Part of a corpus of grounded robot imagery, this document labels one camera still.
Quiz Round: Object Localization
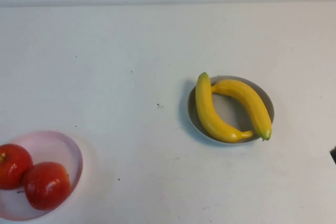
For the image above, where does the slim yellow banana green tip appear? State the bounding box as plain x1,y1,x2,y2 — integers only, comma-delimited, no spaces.
211,79,273,141

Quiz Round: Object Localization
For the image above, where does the thick yellow banana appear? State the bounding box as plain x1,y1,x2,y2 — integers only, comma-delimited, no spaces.
195,71,255,144

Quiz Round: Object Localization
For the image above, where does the red apple with sideways stem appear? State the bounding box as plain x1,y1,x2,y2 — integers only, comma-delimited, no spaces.
22,162,72,211

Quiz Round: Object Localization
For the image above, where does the grey round plate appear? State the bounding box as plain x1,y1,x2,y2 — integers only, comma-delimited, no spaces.
186,76,275,144

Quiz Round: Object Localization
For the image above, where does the pink round plate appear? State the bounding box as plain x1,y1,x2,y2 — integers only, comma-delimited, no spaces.
0,130,83,221

